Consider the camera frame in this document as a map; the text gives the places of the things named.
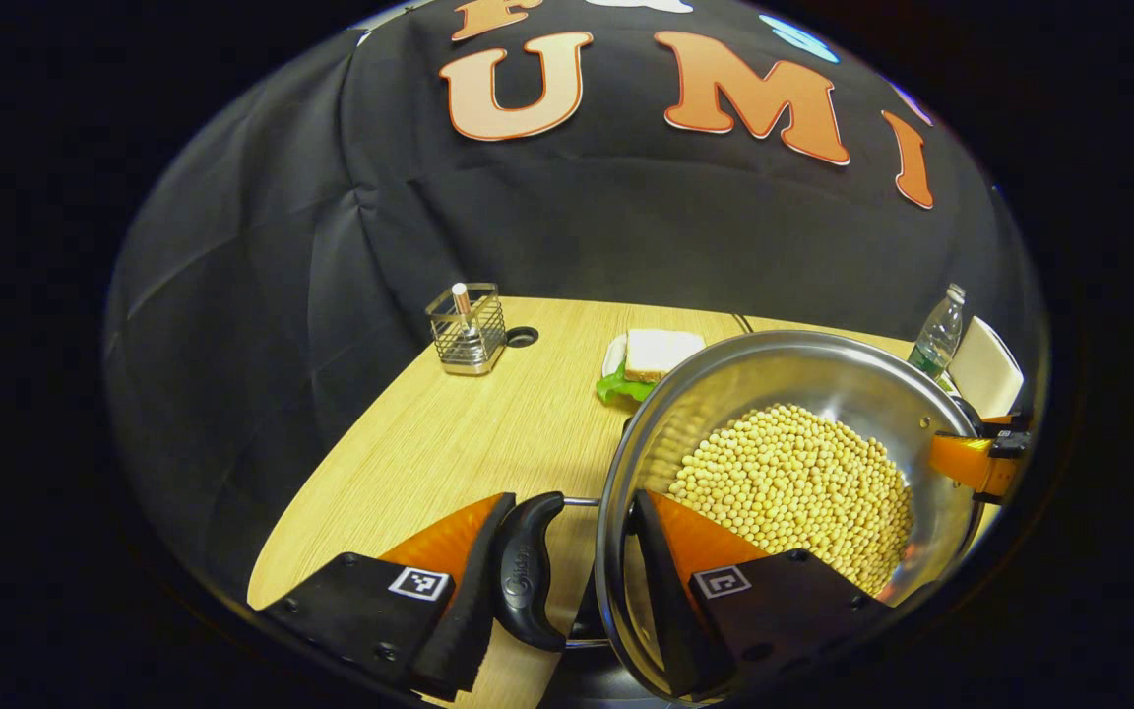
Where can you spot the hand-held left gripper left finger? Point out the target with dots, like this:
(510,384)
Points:
(473,601)

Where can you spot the clear plastic water bottle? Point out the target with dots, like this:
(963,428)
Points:
(936,340)

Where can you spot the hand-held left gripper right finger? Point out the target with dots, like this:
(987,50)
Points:
(670,611)

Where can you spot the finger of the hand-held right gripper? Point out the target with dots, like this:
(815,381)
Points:
(961,458)

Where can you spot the white toaster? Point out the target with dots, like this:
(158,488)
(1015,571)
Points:
(985,369)

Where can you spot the stainless steel pot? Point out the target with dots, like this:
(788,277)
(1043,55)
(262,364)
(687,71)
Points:
(774,369)

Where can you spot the sandwich with lettuce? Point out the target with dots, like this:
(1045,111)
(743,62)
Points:
(661,353)

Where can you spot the pile of soybeans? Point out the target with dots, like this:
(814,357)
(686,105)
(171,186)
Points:
(793,483)

